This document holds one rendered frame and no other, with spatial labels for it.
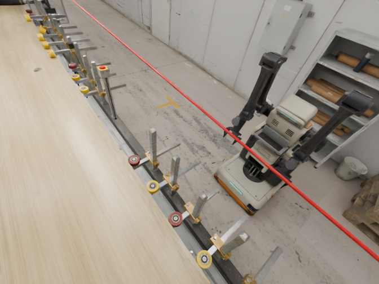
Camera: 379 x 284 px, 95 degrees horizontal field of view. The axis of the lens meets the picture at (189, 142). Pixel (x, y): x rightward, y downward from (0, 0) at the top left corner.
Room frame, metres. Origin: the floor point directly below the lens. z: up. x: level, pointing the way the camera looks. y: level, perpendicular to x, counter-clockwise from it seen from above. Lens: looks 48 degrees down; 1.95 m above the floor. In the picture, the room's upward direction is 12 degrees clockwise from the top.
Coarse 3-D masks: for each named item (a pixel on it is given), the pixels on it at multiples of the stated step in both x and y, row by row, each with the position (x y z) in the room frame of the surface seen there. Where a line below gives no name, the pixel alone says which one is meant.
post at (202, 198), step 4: (204, 192) 0.43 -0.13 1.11; (200, 196) 0.40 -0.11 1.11; (204, 196) 0.40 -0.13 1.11; (200, 200) 0.39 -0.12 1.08; (204, 200) 0.38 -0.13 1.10; (196, 204) 0.40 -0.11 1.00; (200, 204) 0.38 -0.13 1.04; (204, 204) 0.40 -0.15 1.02; (196, 208) 0.39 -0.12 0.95; (200, 208) 0.38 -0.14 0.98; (192, 212) 0.40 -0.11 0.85; (196, 212) 0.38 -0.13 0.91; (196, 216) 0.38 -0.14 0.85
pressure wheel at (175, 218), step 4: (172, 212) 0.36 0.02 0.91; (176, 212) 0.36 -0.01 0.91; (172, 216) 0.34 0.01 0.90; (176, 216) 0.34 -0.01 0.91; (180, 216) 0.35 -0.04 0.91; (172, 220) 0.32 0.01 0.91; (176, 220) 0.32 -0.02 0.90; (180, 220) 0.32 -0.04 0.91; (172, 224) 0.29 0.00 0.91; (176, 224) 0.30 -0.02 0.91
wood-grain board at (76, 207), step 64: (0, 64) 1.45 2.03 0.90; (0, 128) 0.70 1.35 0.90; (64, 128) 0.81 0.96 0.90; (0, 192) 0.28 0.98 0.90; (64, 192) 0.35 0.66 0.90; (128, 192) 0.43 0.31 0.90; (0, 256) 0.01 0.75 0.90; (64, 256) 0.06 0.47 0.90; (128, 256) 0.11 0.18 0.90; (192, 256) 0.16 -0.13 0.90
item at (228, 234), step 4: (244, 216) 0.45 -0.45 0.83; (248, 216) 0.46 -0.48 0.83; (240, 220) 0.42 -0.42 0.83; (244, 220) 0.43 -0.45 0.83; (236, 224) 0.39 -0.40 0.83; (240, 224) 0.40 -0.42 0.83; (232, 228) 0.36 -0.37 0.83; (236, 228) 0.37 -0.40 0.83; (228, 232) 0.34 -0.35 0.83; (232, 232) 0.34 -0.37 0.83; (224, 236) 0.31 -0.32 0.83; (228, 236) 0.31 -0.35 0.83; (224, 240) 0.29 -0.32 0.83; (212, 248) 0.23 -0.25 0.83; (216, 248) 0.24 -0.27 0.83; (212, 252) 0.21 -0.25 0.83
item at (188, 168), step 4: (192, 164) 0.76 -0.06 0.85; (196, 164) 0.77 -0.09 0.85; (184, 168) 0.71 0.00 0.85; (188, 168) 0.72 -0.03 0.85; (192, 168) 0.74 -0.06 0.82; (180, 172) 0.67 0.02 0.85; (184, 172) 0.68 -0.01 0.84; (164, 180) 0.58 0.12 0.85; (160, 184) 0.55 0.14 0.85; (164, 184) 0.55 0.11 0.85; (160, 188) 0.53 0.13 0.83
